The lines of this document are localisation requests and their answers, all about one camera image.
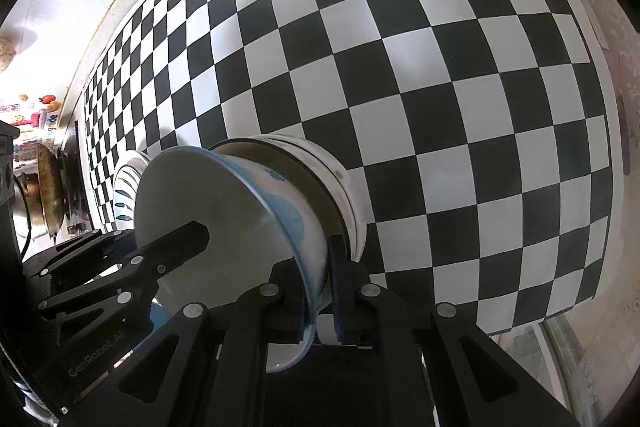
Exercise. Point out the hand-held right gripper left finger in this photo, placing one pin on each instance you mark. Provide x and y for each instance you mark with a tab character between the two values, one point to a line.
287	302

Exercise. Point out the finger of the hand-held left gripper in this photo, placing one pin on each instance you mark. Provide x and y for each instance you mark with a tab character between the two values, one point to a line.
175	244
80	254

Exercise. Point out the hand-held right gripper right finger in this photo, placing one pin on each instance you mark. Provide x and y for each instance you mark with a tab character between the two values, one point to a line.
336	292

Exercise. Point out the white plate blue striped rim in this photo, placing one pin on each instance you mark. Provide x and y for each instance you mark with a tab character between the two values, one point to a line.
127	187

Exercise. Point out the plain white bowl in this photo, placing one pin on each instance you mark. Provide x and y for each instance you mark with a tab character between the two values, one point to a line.
352	217

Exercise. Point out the white bowl blue pattern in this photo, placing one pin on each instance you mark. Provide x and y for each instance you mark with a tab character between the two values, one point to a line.
240	202

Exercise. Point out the metal wok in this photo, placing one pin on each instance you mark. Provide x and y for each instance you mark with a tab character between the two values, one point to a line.
50	187

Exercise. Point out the black white checkered mat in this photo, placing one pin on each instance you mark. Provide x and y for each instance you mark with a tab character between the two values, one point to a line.
450	107

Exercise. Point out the pink letter wall sticker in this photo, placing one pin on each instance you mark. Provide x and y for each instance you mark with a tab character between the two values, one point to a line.
34	118

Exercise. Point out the red tomato wall sticker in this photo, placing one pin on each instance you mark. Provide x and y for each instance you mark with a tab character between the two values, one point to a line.
47	99

